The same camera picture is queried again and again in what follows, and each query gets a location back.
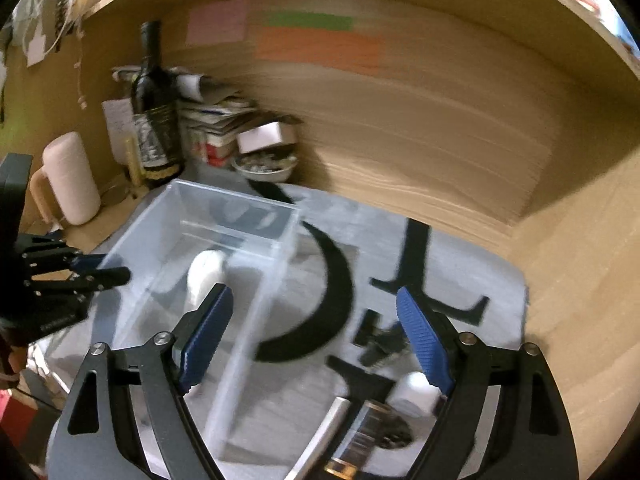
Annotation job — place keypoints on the dark wine bottle elephant label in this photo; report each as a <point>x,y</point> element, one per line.
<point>153,101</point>

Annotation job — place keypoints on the pink paper note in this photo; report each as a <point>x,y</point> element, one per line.
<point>220,22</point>

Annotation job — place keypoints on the small black rectangular block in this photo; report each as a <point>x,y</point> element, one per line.
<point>367,328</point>

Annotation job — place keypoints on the white handwritten note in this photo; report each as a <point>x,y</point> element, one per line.
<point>119,122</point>

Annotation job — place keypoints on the silver metal cylinder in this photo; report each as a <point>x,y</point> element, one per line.
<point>321,439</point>

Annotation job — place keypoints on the white handheld massager device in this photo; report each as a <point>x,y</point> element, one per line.
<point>206,270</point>

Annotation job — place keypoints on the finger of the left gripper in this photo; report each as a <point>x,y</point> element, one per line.
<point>44,252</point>
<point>96,281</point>

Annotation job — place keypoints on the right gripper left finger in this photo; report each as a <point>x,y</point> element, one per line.
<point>96,437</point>

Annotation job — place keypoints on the green paper note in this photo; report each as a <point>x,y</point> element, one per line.
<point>299,19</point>

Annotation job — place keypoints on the black clip-on microphone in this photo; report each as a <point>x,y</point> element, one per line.
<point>384,347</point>

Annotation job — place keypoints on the clear plastic storage bin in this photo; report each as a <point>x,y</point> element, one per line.
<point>190,237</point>

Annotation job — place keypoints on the white card box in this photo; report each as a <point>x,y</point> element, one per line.
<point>271,135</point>

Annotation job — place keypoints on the white bowl of stones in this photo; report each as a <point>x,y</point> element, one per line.
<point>265,167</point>

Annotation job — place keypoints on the pink insulated mug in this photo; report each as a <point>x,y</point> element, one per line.
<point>66,168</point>

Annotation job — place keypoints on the grey mat with black letters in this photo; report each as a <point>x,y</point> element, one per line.
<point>308,270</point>

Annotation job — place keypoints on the beige lip balm tube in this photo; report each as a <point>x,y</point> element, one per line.
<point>133,162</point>

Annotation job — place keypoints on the round black watch dial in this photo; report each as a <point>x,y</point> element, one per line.
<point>395,433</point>

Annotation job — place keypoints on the stack of books and papers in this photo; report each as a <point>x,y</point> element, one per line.
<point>205,107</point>

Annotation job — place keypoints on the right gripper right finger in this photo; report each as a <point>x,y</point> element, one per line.
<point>530,437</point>

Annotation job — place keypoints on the orange paper note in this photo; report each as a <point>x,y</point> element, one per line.
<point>348,51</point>

